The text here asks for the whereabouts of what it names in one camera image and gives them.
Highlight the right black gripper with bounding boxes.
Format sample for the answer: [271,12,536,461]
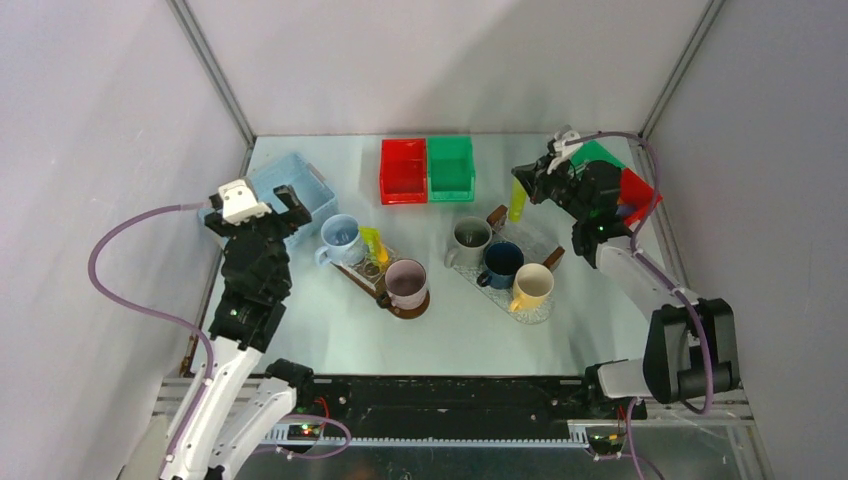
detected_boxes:
[512,152,590,222]

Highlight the light blue mug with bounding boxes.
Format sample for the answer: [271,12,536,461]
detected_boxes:
[314,214,367,266]

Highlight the brown ended acrylic rack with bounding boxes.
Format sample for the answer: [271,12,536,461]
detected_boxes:
[486,205,565,272]

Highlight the grey mug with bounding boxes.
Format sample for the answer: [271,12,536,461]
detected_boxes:
[444,216,493,268]

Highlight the dark blue mug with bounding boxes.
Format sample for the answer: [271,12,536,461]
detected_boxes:
[476,241,524,290]

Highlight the clear acrylic holder rack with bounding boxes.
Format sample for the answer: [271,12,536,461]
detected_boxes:
[334,238,400,299]

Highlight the cream yellow mug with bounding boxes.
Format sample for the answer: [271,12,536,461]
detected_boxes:
[509,263,555,312]

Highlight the mauve pink mug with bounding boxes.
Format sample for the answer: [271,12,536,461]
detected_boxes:
[376,259,429,310]

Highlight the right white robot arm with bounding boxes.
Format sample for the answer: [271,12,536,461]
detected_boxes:
[512,158,741,418]

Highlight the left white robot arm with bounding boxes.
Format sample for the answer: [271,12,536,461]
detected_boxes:
[157,180,316,479]

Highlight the green toothbrush bin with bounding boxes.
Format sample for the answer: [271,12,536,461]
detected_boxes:
[570,141,626,170]

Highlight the red toothpaste bin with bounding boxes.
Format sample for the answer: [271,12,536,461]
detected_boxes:
[617,168,662,228]

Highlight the clear glass oval tray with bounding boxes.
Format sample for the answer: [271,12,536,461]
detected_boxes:
[453,266,555,325]

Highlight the brown wooden oval tray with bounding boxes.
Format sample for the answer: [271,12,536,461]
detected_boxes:
[334,260,431,320]

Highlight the light blue plastic basket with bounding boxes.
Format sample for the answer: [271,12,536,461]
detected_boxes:
[198,153,338,259]

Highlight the green plastic bin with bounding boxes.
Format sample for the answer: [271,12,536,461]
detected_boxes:
[426,136,476,203]

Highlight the red plastic bin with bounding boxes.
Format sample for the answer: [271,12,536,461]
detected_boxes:
[378,138,428,205]

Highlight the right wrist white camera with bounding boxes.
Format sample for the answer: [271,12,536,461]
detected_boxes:
[546,125,584,175]

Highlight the wrist white camera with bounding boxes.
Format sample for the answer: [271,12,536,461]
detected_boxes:
[209,178,272,225]
[546,125,584,175]

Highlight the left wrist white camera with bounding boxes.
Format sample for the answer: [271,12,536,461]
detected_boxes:
[209,178,272,225]

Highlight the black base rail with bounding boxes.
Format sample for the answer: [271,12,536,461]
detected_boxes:
[296,375,647,442]

